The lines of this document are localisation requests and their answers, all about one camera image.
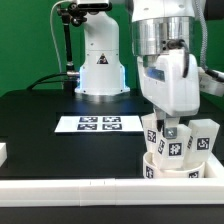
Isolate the white sheet with tags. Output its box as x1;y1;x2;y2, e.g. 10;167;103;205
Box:
55;116;143;133

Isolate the black camera stand pole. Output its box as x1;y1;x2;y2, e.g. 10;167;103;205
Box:
57;2;87;96

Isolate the white cable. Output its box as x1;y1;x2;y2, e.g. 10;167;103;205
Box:
49;0;72;74

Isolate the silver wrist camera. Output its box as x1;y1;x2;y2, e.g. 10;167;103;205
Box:
198;67;224;97

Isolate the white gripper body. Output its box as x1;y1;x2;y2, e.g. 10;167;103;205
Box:
137;49;200;117

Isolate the white U-shaped obstacle fence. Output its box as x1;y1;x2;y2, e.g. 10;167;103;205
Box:
0;142;224;208

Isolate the white round stool seat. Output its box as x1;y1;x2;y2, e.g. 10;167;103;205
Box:
143;152;205;179

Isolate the black cable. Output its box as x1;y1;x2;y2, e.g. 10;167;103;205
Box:
26;72;79;91

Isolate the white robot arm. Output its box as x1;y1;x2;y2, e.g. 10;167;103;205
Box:
77;0;224;138

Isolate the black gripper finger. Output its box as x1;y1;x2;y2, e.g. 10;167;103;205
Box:
163;116;180;139
154;108;166;131

